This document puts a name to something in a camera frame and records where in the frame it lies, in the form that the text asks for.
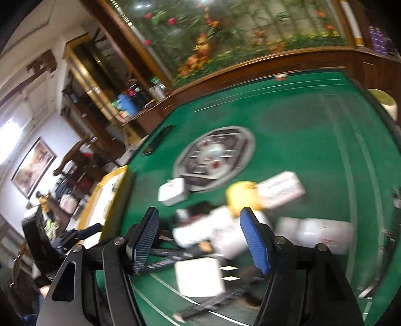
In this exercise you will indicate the white square box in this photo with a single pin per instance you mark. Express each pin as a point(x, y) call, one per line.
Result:
point(201, 277)

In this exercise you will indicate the round table control panel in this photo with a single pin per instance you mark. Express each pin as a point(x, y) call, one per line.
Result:
point(214, 158)

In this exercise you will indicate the blue thermos jug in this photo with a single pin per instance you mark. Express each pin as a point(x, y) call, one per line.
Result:
point(127, 105)

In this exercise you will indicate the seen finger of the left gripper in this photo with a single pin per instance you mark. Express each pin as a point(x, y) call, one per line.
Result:
point(71, 237)

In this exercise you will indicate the purple bottles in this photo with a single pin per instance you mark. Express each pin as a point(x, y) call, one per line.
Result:
point(378, 39)

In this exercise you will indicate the yellow cardboard tray box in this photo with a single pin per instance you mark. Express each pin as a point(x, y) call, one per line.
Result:
point(106, 206)

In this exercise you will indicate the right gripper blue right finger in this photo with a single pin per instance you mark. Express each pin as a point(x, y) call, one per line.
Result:
point(257, 248)

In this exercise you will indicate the white rectangular box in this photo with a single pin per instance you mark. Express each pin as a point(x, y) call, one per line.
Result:
point(280, 190)

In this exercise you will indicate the green mahjong table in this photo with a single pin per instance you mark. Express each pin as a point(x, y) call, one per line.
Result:
point(313, 154)

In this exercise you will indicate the small white charger box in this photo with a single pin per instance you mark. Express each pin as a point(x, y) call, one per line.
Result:
point(172, 192)

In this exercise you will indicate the black smartphone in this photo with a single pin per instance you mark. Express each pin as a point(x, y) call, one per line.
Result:
point(158, 139)

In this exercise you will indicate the red white small dice piece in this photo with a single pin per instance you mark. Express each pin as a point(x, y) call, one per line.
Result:
point(280, 77)

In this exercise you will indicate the wooden chair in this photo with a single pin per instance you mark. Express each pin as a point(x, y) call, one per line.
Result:
point(83, 163)

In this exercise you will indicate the framed landscape painting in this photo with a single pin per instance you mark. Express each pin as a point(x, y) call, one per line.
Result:
point(33, 167)

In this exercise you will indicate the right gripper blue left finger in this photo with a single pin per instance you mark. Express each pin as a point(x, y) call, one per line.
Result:
point(141, 240)

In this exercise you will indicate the yellow tape roll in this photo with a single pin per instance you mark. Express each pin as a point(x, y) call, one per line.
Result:
point(243, 194)

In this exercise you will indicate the white plastic bottle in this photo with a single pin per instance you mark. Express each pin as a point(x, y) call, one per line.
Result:
point(219, 227)

